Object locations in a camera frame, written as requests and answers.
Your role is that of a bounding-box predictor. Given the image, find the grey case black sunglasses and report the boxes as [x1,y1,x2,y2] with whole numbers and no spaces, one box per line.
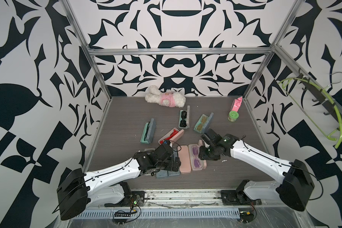
[178,105,190,129]

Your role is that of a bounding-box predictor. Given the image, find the grey case far left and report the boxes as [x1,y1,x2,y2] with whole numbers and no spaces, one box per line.
[140,118,156,144]

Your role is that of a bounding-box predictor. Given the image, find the grey case gold glasses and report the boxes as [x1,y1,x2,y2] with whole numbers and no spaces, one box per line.
[193,113,214,134]

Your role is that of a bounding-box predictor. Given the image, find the green lidded jar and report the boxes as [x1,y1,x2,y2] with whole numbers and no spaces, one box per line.
[228,111,239,122]

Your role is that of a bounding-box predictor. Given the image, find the grey case white sunglasses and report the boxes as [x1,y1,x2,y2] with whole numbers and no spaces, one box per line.
[168,152,181,177]

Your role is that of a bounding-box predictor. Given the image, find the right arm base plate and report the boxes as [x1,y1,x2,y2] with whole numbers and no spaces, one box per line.
[220,190,262,206]

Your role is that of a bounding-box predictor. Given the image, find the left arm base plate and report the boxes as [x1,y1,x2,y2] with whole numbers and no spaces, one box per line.
[104,191,145,207]

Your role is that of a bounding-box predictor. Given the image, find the grey case tortoise sunglasses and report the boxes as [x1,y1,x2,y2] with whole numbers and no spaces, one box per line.
[156,170,168,179]

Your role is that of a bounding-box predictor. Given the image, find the pink bottle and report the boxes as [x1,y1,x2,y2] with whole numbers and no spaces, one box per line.
[230,97,243,112]

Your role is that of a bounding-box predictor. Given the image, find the pink case purple glasses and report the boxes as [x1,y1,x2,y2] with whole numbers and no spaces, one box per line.
[188,140,207,171]

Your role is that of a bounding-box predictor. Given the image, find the pink case red glasses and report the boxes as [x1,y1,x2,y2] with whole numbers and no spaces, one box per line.
[158,128,185,144]

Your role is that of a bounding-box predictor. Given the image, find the black connector box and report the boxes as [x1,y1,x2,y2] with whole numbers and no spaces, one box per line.
[238,211,256,224]

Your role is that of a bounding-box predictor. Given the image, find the white plush toy pink shirt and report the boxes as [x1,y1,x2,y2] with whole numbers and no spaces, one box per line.
[145,85,186,108]

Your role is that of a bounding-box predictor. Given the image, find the black usb hub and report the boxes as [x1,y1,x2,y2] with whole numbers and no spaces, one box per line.
[113,211,132,222]

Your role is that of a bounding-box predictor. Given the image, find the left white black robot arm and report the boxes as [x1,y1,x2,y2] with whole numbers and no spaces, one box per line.
[55,140,181,221]

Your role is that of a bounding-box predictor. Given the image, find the pink case brown glasses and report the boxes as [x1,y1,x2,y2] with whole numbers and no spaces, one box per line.
[178,145,192,174]

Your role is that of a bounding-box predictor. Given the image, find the black wall hook rail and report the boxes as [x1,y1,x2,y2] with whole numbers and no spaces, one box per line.
[298,68,342,122]

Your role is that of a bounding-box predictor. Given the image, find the green clothes hanger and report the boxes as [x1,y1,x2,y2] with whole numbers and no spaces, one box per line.
[278,77,342,149]

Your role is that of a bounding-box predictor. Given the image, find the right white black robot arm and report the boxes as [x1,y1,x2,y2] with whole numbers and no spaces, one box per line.
[199,129,314,211]

